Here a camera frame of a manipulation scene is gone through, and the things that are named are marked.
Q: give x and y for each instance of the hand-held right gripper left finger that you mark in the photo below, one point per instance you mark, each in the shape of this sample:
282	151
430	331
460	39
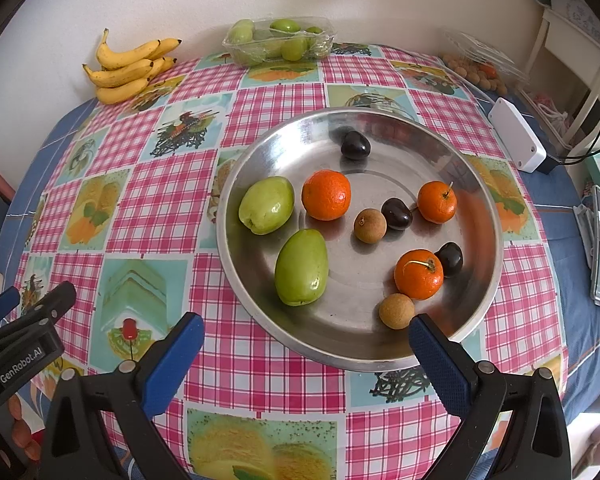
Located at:
177	355

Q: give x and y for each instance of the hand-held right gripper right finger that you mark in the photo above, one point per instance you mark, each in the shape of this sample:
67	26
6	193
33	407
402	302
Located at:
432	355

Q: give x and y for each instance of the brown longan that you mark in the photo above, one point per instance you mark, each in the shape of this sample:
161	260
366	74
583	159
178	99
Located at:
396	311
370	225

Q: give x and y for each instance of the small orange tangerine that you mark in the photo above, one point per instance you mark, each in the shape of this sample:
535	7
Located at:
419	274
437	202

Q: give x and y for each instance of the dark purple plum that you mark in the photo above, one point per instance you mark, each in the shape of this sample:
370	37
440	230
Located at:
356	144
449	258
397	213

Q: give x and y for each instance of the round steel plate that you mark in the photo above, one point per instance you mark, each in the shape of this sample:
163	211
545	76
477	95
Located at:
360	280

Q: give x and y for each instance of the large green mango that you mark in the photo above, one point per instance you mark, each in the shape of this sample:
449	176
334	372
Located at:
301	266

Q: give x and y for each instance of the round green jujube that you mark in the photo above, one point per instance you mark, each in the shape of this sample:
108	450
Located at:
266	205

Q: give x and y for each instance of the large orange tangerine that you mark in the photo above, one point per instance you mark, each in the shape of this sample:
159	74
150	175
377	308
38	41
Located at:
326	195

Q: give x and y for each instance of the person's left hand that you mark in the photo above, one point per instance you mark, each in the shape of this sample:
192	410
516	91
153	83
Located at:
22	430

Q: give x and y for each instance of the pink checked printed tablecloth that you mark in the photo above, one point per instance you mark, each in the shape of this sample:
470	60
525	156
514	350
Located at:
144	200

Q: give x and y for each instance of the brown slipper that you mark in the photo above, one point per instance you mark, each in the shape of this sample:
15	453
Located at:
595	445

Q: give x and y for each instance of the blue tile-pattern table cover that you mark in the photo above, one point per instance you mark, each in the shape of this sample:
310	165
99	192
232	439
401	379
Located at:
555	210

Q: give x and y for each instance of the grey phone stand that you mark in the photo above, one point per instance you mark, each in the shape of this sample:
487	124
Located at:
582	230

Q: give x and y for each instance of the black power adapter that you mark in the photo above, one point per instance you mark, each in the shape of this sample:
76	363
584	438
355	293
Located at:
550	164

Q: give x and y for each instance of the yellow banana bunch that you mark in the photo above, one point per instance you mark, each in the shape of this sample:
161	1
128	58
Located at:
119	75

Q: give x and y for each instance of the white plastic box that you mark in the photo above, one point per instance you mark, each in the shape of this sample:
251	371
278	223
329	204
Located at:
517	132

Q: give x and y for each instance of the pile of bagged longans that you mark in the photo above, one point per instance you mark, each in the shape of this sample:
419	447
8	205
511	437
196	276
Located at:
472	74

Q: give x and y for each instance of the pile of packed green jujubes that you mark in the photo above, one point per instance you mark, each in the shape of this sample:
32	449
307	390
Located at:
241	32

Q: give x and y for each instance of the clear plastic fruit tray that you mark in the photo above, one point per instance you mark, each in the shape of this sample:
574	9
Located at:
327	45

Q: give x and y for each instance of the white wooden chair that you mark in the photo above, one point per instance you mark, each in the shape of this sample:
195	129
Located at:
570	22

